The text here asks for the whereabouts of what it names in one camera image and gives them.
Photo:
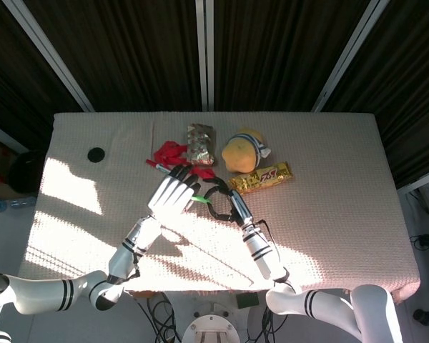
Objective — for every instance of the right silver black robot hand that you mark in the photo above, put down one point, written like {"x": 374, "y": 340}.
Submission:
{"x": 232, "y": 202}

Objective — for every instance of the small dark green box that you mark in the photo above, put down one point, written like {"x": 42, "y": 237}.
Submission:
{"x": 247, "y": 299}

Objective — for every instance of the black bag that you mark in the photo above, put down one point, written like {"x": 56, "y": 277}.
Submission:
{"x": 24, "y": 171}

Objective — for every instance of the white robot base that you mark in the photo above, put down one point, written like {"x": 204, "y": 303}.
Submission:
{"x": 209, "y": 328}

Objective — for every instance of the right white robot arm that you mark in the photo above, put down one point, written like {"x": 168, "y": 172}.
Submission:
{"x": 307, "y": 286}

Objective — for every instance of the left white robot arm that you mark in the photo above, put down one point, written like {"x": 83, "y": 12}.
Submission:
{"x": 75, "y": 278}

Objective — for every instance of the yellow plush toy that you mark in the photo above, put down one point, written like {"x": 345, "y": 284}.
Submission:
{"x": 241, "y": 151}

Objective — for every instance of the clear plastic water bottle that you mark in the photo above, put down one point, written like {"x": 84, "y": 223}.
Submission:
{"x": 7, "y": 204}

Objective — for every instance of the green plastic strip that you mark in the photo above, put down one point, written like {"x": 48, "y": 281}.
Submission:
{"x": 202, "y": 199}

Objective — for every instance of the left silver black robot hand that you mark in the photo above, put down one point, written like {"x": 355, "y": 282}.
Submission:
{"x": 175, "y": 196}

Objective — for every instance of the white slanted frame post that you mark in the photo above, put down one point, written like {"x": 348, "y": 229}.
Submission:
{"x": 350, "y": 53}
{"x": 46, "y": 53}

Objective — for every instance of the gold foil snack bar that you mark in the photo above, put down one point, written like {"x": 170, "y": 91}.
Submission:
{"x": 261, "y": 178}

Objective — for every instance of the black round table hole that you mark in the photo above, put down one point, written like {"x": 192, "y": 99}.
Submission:
{"x": 97, "y": 154}

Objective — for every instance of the cream knitted table cloth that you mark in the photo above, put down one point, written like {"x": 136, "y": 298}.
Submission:
{"x": 325, "y": 214}

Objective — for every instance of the red ribbon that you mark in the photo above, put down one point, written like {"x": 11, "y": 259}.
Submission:
{"x": 178, "y": 153}

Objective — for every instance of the white centre curtain frame post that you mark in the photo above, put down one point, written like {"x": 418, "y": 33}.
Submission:
{"x": 205, "y": 53}

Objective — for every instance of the silver foil snack bag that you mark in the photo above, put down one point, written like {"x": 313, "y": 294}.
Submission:
{"x": 200, "y": 144}

